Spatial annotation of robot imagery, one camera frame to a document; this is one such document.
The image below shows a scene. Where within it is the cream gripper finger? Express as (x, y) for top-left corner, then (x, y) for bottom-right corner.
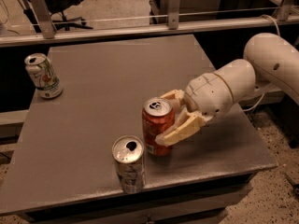
(162, 90), (184, 113)
(155, 107), (206, 147)

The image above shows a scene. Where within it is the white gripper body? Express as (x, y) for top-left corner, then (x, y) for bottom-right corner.
(183, 73), (233, 121)

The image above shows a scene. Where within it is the red coke can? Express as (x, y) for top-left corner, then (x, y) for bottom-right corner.
(142, 97), (175, 156)

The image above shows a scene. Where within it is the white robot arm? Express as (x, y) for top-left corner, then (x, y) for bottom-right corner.
(155, 33), (299, 147)

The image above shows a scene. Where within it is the silver redbull can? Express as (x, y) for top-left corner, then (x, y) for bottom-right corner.
(112, 135), (145, 194)

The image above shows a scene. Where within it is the white green 7up can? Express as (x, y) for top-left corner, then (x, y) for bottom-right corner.
(24, 53), (63, 99)

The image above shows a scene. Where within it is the black office chair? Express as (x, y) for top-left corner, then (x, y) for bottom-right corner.
(22, 0), (94, 34)

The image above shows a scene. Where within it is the white cable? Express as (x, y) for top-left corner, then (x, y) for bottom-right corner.
(242, 14), (281, 113)

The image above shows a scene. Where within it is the metal railing frame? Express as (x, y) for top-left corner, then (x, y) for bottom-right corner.
(1, 0), (299, 47)

